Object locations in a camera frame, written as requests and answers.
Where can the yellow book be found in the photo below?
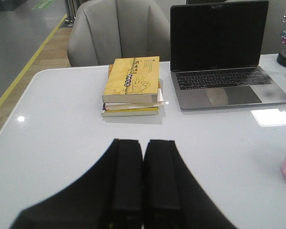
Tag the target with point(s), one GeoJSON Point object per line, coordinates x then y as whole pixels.
{"type": "Point", "coordinates": [133, 80]}
{"type": "Point", "coordinates": [130, 112]}

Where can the bottom yellow book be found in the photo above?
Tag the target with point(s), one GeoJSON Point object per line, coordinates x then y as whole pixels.
{"type": "Point", "coordinates": [130, 112]}

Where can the grey open laptop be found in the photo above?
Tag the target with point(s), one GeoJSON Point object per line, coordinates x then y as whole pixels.
{"type": "Point", "coordinates": [215, 54]}

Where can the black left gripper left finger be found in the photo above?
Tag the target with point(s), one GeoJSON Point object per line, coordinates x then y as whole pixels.
{"type": "Point", "coordinates": [107, 196]}

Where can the left grey armchair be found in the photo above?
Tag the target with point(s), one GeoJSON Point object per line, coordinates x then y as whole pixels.
{"type": "Point", "coordinates": [105, 30]}

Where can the middle white book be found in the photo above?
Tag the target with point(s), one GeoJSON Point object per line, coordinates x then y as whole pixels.
{"type": "Point", "coordinates": [125, 106]}

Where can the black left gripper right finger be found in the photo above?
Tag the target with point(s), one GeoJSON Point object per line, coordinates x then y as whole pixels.
{"type": "Point", "coordinates": [173, 197]}

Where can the top yellow book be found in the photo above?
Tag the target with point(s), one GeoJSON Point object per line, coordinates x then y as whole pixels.
{"type": "Point", "coordinates": [133, 80]}

